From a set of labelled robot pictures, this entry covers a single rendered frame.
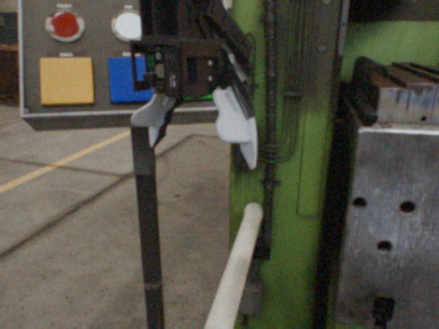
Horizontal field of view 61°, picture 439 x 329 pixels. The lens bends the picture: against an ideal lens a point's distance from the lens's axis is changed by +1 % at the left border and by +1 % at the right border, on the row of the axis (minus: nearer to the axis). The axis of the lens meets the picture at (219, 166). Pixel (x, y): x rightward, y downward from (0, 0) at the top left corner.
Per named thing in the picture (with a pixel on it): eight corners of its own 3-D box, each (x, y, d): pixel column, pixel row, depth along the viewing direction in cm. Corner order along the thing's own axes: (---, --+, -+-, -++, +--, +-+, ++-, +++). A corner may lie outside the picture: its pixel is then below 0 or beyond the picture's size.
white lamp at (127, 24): (139, 40, 60) (137, 11, 58) (113, 39, 61) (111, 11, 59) (147, 39, 63) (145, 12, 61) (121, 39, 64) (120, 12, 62)
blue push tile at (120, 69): (159, 100, 58) (155, 56, 60) (110, 102, 57) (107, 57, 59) (159, 104, 60) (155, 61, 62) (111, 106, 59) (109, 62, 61)
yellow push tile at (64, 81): (93, 102, 56) (91, 57, 58) (40, 104, 55) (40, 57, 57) (95, 106, 58) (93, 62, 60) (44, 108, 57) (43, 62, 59)
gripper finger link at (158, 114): (112, 139, 46) (138, 81, 40) (146, 129, 50) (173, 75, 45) (127, 157, 45) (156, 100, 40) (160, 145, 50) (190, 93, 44)
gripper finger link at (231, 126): (228, 182, 37) (184, 104, 38) (256, 165, 42) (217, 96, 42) (250, 170, 35) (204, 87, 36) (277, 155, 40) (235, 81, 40)
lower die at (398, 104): (491, 127, 68) (503, 79, 65) (374, 121, 72) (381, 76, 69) (425, 92, 106) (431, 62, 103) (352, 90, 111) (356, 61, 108)
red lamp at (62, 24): (74, 39, 58) (70, 10, 56) (48, 39, 59) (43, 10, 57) (85, 39, 61) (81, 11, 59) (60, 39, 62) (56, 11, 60)
